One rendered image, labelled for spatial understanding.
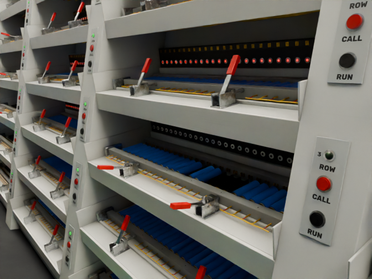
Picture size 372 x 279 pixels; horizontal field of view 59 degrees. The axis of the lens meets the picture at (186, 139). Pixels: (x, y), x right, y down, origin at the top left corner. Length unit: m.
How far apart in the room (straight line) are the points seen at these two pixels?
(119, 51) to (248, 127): 0.54
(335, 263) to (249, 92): 0.30
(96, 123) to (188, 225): 0.44
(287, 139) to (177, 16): 0.34
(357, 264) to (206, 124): 0.30
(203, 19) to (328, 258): 0.42
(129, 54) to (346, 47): 0.66
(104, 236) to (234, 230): 0.46
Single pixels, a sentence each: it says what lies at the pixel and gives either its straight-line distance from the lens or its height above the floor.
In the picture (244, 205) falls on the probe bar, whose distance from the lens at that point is 0.56.
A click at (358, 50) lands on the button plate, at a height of 0.74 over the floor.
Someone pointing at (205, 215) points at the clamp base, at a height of 0.47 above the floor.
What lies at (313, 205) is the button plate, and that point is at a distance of 0.43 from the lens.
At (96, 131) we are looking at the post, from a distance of 0.93.
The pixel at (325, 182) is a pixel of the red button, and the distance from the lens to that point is 0.42.
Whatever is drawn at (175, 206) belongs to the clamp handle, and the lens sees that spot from 0.53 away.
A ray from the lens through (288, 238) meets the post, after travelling 0.46.
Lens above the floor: 0.65
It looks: 6 degrees down
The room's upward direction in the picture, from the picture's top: 8 degrees clockwise
